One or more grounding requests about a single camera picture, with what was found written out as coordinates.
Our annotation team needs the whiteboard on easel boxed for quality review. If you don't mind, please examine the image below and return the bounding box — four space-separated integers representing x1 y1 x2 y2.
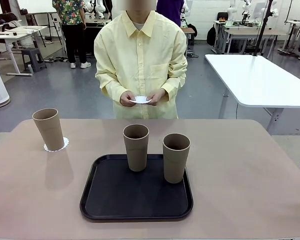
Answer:
16 0 66 50

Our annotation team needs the white paper doily coaster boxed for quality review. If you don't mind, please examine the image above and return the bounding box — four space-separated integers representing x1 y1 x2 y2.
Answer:
129 95 153 105
43 136 70 153

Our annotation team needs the person's left hand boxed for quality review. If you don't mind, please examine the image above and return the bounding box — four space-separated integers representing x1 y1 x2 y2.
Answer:
147 89 166 107

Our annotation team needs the white desk with black frame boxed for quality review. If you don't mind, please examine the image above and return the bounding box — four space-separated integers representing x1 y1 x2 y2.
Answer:
281 18 300 61

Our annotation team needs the brown paper cup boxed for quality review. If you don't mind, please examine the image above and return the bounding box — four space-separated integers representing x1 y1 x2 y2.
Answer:
31 107 65 152
162 133 191 185
122 124 150 173

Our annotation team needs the white desk with clutter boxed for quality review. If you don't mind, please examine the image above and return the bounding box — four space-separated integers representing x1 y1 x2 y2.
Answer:
0 24 49 76

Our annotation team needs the person's left forearm yellow sleeve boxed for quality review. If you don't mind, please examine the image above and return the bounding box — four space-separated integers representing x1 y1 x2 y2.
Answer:
161 67 188 102

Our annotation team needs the small wooden table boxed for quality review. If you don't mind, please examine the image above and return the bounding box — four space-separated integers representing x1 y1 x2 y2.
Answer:
181 26 196 48

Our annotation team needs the grey plastic stool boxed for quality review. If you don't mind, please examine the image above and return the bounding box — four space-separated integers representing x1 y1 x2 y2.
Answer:
21 47 48 73

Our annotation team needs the person's right forearm yellow sleeve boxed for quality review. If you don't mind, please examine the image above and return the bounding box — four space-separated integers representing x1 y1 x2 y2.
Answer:
94 68 127 102

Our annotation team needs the person in floral shirt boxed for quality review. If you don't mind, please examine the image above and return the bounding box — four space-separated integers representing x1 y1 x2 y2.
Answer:
51 0 92 70

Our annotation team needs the person in yellow shirt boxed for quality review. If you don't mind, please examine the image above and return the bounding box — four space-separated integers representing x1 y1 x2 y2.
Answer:
93 0 188 120

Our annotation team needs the person's right hand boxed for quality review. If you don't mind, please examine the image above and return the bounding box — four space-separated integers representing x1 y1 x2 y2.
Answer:
119 91 138 108

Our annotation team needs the black backpack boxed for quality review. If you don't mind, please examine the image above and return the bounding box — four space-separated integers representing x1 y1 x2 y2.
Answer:
206 24 217 46

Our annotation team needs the grey background desk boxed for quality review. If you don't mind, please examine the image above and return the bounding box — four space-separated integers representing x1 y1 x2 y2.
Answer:
222 27 286 55

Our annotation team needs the black plastic tray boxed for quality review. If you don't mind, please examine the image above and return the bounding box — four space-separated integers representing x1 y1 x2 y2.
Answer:
79 153 195 222

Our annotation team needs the black camera stand pole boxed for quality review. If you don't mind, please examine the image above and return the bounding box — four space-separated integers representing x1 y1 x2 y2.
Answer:
251 0 278 57

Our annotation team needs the person in purple top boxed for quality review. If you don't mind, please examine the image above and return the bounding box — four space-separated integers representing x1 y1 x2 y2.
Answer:
156 0 185 28

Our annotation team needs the black bag on desk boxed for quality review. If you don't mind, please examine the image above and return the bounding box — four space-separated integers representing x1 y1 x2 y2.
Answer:
0 12 19 25

